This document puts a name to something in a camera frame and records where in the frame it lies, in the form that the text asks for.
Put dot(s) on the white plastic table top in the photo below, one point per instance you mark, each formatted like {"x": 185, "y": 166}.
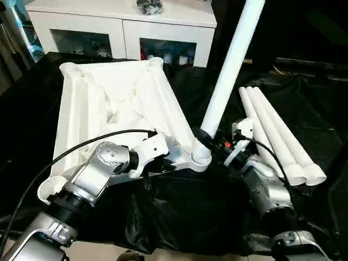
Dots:
{"x": 81, "y": 103}

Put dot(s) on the black plastic mat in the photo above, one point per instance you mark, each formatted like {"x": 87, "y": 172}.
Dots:
{"x": 190, "y": 204}

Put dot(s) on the dark bag of small parts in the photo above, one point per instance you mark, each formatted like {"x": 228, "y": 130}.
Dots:
{"x": 149, "y": 6}

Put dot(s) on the red bottle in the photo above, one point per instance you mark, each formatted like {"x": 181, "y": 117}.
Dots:
{"x": 143, "y": 53}

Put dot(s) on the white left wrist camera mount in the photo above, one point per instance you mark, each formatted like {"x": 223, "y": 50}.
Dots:
{"x": 146, "y": 152}

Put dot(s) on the blue and white tube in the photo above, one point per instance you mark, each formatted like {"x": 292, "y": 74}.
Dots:
{"x": 27, "y": 35}

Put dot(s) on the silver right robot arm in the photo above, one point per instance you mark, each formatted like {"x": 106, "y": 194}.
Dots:
{"x": 272, "y": 195}

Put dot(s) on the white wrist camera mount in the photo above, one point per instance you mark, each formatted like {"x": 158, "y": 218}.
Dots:
{"x": 146, "y": 152}
{"x": 246, "y": 127}

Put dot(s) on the white sideboard cabinet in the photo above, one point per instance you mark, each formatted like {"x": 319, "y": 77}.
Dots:
{"x": 122, "y": 30}

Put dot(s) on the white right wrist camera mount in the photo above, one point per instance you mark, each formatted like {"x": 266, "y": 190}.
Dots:
{"x": 246, "y": 127}

